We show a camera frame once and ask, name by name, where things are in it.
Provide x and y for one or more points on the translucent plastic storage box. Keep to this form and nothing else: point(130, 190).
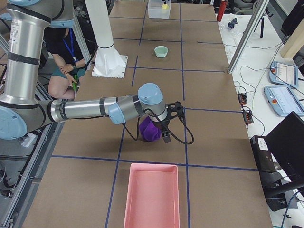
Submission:
point(155, 10)

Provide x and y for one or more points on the black computer box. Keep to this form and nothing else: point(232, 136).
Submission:
point(262, 155)

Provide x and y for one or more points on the purple crumpled cloth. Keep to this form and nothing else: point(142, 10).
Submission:
point(149, 131)

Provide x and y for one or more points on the mint green bowl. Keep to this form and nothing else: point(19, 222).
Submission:
point(161, 51)

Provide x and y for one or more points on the red cylinder bottle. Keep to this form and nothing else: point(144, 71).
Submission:
point(221, 10)

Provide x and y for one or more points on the pink plastic bin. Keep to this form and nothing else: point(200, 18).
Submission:
point(153, 196)

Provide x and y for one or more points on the black usb hub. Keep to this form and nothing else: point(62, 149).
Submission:
point(242, 99)

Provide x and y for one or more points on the seated person black shirt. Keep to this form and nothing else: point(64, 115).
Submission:
point(66, 52)

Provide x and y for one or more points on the black monitor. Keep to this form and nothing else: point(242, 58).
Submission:
point(286, 143)

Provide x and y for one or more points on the near blue teach pendant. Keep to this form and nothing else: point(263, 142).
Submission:
point(283, 100)

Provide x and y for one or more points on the blue teach pendant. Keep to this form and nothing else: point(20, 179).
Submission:
point(284, 74)
point(283, 100)

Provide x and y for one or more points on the far blue teach pendant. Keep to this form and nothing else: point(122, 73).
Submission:
point(284, 74)

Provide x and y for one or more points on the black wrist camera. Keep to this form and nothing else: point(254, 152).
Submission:
point(175, 110)

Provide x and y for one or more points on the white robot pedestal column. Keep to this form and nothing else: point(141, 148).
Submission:
point(108, 61)

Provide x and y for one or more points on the aluminium frame post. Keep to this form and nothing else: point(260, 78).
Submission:
point(257, 14)

